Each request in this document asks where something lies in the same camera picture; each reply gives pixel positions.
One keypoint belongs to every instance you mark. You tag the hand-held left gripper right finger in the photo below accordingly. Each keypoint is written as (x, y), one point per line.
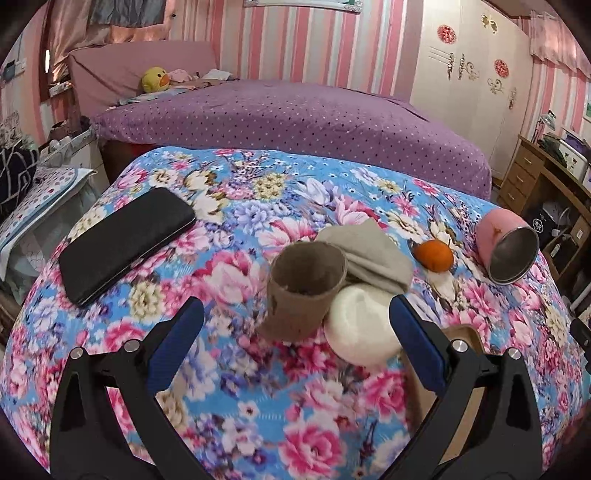
(418, 344)

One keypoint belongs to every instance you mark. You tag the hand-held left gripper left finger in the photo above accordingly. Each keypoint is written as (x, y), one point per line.
(178, 341)

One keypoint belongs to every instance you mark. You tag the white round soap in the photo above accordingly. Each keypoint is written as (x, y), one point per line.
(360, 323)

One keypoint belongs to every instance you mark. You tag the tan phone case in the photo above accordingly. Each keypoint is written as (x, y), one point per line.
(420, 406)

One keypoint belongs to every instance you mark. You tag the orange mandarin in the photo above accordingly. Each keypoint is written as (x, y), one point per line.
(434, 254)

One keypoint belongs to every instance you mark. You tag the grey cloth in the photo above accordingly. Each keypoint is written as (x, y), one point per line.
(369, 256)

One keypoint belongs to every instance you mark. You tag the black phone case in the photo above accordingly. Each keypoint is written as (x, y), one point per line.
(124, 244)

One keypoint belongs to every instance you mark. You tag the pink steel cup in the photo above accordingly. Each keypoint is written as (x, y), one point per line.
(496, 235)

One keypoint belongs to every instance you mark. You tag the floral blanket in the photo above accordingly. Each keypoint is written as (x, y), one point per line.
(258, 198)

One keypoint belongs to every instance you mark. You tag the wooden desk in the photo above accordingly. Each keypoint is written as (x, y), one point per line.
(519, 170)

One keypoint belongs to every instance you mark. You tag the white box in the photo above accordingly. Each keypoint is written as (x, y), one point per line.
(575, 154)

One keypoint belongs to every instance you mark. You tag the desk lamp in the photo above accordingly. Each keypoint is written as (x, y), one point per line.
(547, 122)

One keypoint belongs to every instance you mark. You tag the black patterned cloth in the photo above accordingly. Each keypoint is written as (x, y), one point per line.
(16, 175)

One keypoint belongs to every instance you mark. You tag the white wardrobe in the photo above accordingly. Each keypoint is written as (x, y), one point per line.
(466, 106)

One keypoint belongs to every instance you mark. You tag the purple dotted bedspread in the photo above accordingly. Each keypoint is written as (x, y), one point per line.
(300, 120)

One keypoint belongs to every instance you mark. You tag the yellow duck plush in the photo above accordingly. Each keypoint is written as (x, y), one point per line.
(154, 79)

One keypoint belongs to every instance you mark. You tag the pink plush toy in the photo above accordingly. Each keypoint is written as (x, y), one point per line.
(180, 76)

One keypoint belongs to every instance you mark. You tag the pink covered headboard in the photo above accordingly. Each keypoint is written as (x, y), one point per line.
(111, 69)

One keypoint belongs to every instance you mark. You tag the pink curtain valance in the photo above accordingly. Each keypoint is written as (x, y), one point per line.
(558, 41)

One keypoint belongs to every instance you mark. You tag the pink window curtain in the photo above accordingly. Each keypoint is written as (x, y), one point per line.
(74, 27)

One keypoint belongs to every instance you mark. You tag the wall poster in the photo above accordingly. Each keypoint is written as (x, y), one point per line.
(588, 110)

